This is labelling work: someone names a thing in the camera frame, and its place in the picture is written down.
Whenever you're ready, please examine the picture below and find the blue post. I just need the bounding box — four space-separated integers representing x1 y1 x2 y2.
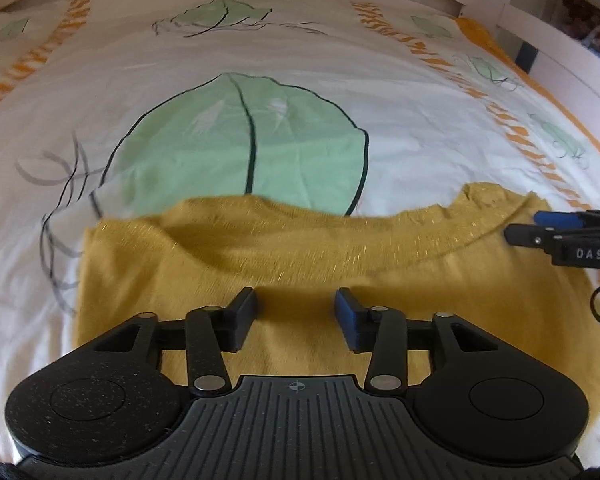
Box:
516 40 540 75

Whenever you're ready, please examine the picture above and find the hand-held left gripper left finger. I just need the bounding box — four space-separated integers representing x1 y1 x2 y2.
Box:
93 287 259 394

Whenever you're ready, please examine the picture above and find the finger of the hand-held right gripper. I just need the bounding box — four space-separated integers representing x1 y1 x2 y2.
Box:
504 224 586 251
532 210 600 229

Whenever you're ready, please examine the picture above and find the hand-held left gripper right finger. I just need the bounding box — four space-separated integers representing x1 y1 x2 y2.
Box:
334 287 502 393

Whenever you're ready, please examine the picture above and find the yellow knitted sweater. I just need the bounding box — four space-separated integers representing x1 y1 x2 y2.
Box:
75 182 600 431

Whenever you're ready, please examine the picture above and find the white leaf print duvet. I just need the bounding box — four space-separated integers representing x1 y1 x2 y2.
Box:
0 0 600 471

